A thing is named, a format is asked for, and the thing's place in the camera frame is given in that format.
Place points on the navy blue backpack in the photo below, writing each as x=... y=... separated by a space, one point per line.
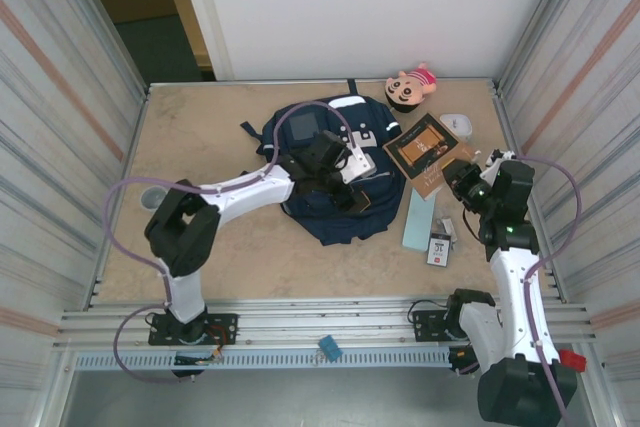
x=300 y=219

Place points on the grey plastic cup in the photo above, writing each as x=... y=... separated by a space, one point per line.
x=150 y=197

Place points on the small clear packaged supplies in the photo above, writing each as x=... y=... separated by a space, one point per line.
x=445 y=227

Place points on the brown hardcover book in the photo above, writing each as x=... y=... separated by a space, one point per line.
x=422 y=152

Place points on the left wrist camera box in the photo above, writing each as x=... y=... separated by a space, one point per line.
x=360 y=167

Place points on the aluminium rail frame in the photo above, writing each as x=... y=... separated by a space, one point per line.
x=325 y=307

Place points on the white square box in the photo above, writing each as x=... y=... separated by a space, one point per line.
x=461 y=124

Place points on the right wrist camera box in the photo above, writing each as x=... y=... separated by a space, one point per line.
x=500 y=157

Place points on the red plastic block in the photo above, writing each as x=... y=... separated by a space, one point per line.
x=575 y=361

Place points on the plush doll with pink shirt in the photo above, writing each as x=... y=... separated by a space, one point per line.
x=406 y=92

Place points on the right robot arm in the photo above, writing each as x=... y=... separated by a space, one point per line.
x=515 y=297

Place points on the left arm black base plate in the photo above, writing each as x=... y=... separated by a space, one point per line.
x=222 y=329

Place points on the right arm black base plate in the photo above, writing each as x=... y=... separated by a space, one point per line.
x=427 y=324

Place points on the blue binder clip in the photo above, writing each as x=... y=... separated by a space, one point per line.
x=330 y=348

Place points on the light blue pencil case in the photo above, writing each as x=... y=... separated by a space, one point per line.
x=417 y=227

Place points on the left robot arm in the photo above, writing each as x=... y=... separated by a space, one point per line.
x=182 y=242

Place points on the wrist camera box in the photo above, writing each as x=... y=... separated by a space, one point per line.
x=360 y=167
x=500 y=157

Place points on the black white card pack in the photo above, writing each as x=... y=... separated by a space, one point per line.
x=439 y=253

